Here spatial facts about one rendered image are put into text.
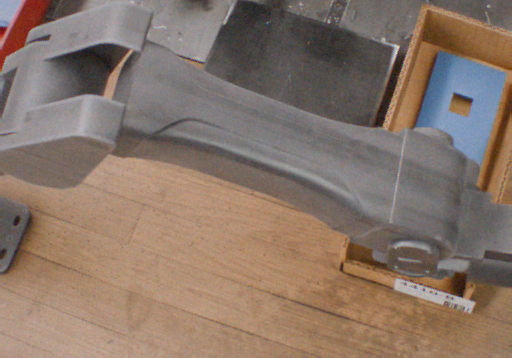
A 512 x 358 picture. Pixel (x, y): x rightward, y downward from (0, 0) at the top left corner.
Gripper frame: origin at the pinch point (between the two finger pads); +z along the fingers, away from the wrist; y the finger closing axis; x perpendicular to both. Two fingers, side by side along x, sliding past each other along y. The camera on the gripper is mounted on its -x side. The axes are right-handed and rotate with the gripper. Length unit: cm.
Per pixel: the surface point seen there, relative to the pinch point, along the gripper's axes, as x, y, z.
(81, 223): 29.6, -12.3, -2.8
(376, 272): 2.5, -7.5, -3.8
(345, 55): 11.7, 8.7, 7.3
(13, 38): 42.4, 1.9, 0.6
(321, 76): 13.2, 6.2, 5.8
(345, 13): 13.4, 12.3, 11.9
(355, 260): 4.7, -7.7, -1.1
